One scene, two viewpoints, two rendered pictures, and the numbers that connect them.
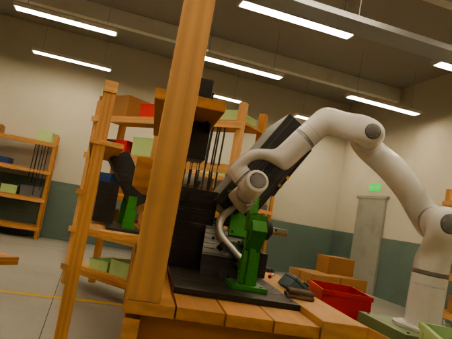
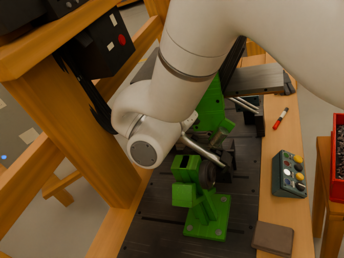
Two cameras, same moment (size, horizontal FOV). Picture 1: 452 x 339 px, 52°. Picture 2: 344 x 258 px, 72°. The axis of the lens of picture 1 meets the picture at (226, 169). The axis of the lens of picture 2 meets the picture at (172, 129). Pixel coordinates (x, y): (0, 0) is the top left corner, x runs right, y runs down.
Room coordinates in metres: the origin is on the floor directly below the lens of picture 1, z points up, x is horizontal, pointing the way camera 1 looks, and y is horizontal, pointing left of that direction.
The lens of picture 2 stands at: (1.40, -0.42, 1.61)
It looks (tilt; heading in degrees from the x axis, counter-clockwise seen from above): 37 degrees down; 40
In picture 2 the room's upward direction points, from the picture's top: 23 degrees counter-clockwise
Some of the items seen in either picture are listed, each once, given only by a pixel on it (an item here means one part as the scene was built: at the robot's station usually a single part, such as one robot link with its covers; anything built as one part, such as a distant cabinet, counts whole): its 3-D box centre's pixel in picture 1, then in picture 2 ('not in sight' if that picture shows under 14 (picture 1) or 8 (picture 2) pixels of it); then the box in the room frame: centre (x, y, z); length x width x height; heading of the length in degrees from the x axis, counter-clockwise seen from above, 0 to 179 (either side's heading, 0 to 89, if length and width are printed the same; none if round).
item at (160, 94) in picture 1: (182, 122); (89, 3); (2.03, 0.23, 1.52); 0.90 x 0.25 x 0.04; 8
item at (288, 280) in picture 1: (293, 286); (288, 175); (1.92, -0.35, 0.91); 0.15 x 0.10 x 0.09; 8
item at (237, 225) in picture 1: (243, 212); (206, 95); (2.00, -0.10, 1.17); 0.13 x 0.12 x 0.20; 8
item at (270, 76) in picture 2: (242, 225); (227, 83); (2.16, -0.12, 1.11); 0.39 x 0.16 x 0.03; 98
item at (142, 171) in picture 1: (145, 181); (106, 83); (2.01, 0.33, 1.23); 1.30 x 0.05 x 0.09; 8
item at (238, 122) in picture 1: (155, 198); not in sight; (5.39, 0.75, 1.19); 2.30 x 0.55 x 2.39; 56
